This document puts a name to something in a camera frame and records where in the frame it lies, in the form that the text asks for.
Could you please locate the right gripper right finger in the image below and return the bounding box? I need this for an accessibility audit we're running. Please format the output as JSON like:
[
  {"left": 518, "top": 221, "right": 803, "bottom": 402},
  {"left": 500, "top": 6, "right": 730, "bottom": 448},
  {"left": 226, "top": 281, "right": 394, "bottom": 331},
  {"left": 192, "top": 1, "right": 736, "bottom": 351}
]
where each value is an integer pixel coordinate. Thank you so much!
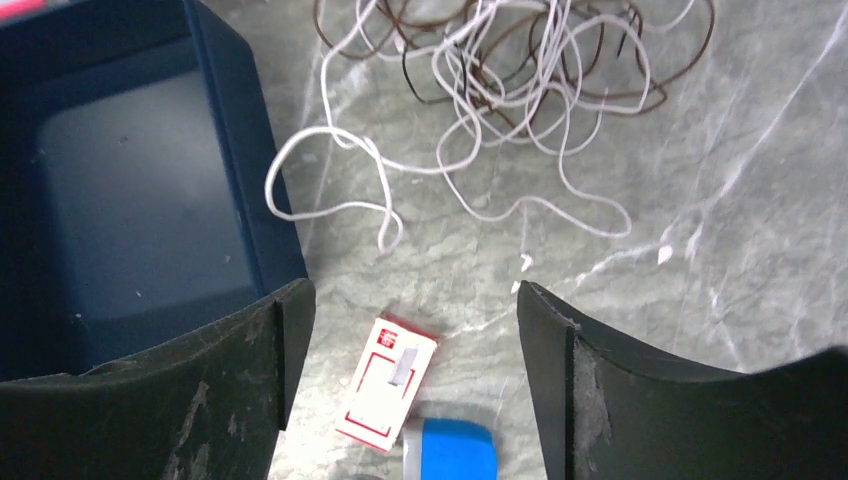
[{"left": 517, "top": 281, "right": 847, "bottom": 479}]

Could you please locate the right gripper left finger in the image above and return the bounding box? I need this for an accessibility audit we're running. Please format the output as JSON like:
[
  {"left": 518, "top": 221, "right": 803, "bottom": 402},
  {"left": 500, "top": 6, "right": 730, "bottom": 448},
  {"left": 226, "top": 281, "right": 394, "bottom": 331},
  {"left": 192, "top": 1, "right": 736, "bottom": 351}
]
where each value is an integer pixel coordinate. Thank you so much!
[{"left": 1, "top": 279, "right": 316, "bottom": 479}]

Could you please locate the navy blue tray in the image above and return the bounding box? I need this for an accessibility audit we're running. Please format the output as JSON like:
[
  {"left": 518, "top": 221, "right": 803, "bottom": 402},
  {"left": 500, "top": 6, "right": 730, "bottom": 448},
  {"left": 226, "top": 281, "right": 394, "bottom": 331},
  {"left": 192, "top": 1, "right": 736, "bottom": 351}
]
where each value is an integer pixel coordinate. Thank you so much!
[{"left": 1, "top": 1, "right": 306, "bottom": 380}]

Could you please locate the blue grey eraser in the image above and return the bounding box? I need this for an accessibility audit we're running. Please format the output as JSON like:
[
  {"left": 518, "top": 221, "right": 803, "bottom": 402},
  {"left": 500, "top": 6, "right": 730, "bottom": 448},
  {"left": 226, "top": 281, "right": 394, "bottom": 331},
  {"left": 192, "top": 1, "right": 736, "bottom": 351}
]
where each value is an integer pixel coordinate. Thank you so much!
[{"left": 402, "top": 418, "right": 498, "bottom": 480}]

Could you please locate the red white staples box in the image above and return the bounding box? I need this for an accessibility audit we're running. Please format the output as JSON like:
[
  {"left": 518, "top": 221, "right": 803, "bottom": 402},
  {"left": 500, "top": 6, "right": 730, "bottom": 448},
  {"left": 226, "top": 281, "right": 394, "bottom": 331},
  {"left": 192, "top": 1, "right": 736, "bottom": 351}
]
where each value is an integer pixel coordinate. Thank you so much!
[{"left": 334, "top": 311, "right": 439, "bottom": 452}]

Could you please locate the pink framed whiteboard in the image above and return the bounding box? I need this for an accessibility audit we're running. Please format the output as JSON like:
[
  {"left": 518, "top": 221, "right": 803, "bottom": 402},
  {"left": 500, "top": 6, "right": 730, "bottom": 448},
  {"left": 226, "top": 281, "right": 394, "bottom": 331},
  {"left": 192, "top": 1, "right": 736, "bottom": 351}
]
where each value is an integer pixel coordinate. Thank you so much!
[{"left": 0, "top": 0, "right": 48, "bottom": 22}]

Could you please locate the tangled white cable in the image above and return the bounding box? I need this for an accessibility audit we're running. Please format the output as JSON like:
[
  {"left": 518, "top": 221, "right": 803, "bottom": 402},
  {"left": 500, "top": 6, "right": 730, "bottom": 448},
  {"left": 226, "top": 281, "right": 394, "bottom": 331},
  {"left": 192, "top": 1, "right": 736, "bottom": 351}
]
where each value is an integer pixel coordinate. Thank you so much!
[{"left": 357, "top": 0, "right": 700, "bottom": 240}]

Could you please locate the brown cable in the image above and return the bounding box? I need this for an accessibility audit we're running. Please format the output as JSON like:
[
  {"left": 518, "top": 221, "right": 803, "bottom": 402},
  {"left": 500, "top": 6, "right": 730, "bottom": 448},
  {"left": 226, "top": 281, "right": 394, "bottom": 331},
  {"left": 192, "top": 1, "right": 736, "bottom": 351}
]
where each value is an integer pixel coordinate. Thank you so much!
[{"left": 313, "top": 0, "right": 717, "bottom": 134}]

